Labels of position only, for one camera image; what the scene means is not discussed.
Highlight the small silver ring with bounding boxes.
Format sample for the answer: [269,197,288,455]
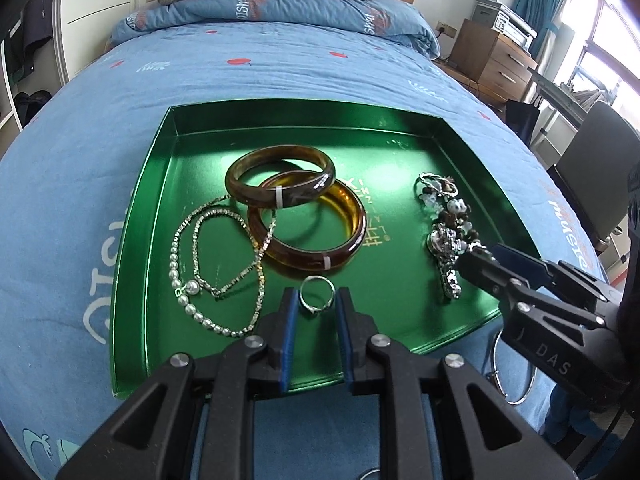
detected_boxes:
[298,274,336,316]

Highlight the blue cartoon bedsheet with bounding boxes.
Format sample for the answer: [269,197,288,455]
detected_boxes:
[1,22,603,479]

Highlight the rhinestone chain necklace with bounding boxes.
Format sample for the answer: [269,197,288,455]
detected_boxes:
[191,194,278,298]

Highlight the wall power socket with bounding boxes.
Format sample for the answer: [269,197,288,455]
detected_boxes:
[436,22,458,39]

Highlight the folded blue quilt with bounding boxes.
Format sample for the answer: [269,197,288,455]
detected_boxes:
[106,0,440,60]

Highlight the dark brown agate bangle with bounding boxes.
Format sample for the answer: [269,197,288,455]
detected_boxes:
[224,144,336,209]

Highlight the white wardrobe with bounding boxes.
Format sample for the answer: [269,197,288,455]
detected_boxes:
[1,0,149,146]

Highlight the hanging dark jacket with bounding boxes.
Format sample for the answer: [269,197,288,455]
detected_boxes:
[22,0,53,60]

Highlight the dark tote bag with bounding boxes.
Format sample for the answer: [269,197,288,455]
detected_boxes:
[504,100,540,145]

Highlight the dark office chair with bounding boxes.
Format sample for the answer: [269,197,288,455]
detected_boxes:
[548,102,639,254]

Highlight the grey desk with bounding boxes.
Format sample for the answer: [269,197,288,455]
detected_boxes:
[527,67,588,129]

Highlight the plain silver bangle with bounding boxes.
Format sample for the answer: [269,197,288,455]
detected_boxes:
[486,328,538,406]

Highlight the wooden nightstand drawers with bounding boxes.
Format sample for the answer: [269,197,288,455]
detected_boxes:
[448,20,537,102]

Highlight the green metal tray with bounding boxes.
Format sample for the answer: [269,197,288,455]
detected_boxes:
[107,97,542,401]

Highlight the amber translucent bangle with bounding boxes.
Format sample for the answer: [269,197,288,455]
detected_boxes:
[266,180,369,273]

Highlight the white printer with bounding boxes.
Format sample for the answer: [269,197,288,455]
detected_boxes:
[472,0,537,51]

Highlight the pearl necklace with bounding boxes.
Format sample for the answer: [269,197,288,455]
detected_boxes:
[168,206,267,338]

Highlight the beaded charm bracelet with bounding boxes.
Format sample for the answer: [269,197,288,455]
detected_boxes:
[413,171,484,302]

